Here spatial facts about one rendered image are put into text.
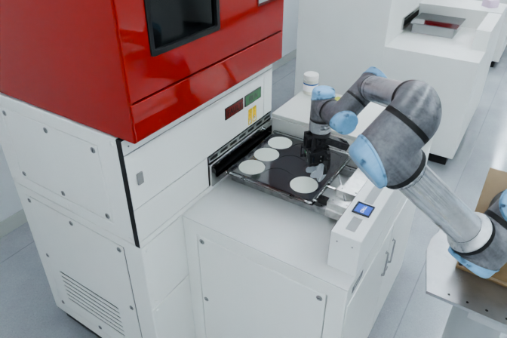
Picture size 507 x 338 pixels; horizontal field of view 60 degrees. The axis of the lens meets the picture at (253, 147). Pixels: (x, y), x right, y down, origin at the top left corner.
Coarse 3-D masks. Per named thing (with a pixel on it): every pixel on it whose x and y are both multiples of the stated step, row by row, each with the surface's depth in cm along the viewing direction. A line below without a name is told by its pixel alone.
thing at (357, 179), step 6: (354, 174) 167; (360, 174) 167; (348, 180) 164; (354, 180) 164; (360, 180) 164; (366, 180) 164; (348, 186) 161; (354, 186) 161; (360, 186) 161; (342, 198) 155; (330, 210) 149; (330, 216) 150; (336, 216) 148
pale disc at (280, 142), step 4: (272, 140) 185; (276, 140) 185; (280, 140) 185; (284, 140) 185; (288, 140) 185; (272, 144) 183; (276, 144) 183; (280, 144) 183; (284, 144) 183; (288, 144) 183; (276, 148) 180; (280, 148) 180; (284, 148) 180
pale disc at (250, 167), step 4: (248, 160) 172; (252, 160) 172; (256, 160) 172; (240, 164) 170; (244, 164) 170; (248, 164) 170; (252, 164) 170; (256, 164) 170; (260, 164) 170; (240, 168) 167; (244, 168) 167; (248, 168) 167; (252, 168) 167; (256, 168) 167; (260, 168) 167; (264, 168) 167; (244, 172) 165; (248, 172) 165; (252, 172) 165; (256, 172) 165; (260, 172) 165
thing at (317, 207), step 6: (234, 180) 174; (240, 180) 172; (252, 186) 170; (258, 186) 168; (270, 192) 166; (276, 192) 164; (282, 198) 164; (288, 198) 162; (300, 204) 160; (306, 204) 158; (318, 204) 157; (312, 210) 158; (318, 210) 156; (324, 210) 155
